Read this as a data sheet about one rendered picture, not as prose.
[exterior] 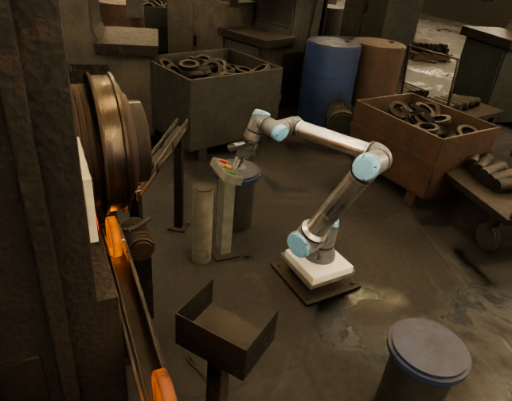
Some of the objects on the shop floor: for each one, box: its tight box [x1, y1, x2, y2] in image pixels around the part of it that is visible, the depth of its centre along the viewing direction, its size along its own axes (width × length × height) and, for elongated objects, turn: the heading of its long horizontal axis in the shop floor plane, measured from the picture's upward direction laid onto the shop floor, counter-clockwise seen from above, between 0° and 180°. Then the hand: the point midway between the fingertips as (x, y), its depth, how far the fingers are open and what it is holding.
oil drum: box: [296, 36, 362, 127], centre depth 490 cm, size 59×59×89 cm
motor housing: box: [121, 217, 154, 319], centre depth 224 cm, size 13×22×54 cm, turn 17°
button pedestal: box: [210, 158, 244, 262], centre depth 272 cm, size 16×24×62 cm, turn 17°
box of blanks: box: [150, 49, 283, 162], centre depth 425 cm, size 103×83×77 cm
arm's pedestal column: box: [270, 260, 362, 307], centre depth 271 cm, size 40×40×8 cm
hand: (233, 170), depth 251 cm, fingers closed
